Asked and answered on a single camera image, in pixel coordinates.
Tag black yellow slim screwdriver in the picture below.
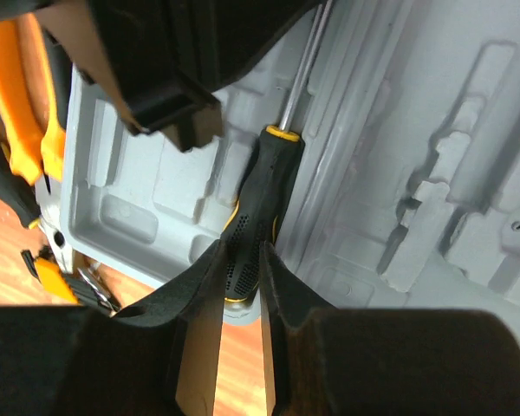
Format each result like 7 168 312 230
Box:
221 1 334 303

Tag orange black pliers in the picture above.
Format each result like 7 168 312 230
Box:
0 13 75 274

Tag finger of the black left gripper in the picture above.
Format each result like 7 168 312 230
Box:
38 0 315 152

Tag grey plastic tool case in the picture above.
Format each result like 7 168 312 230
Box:
61 1 520 335

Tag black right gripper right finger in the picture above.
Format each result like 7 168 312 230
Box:
259 242 329 415

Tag orange black hex key set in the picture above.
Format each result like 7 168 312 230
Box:
20 245 121 315

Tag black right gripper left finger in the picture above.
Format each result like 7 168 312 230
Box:
110 239 227 416

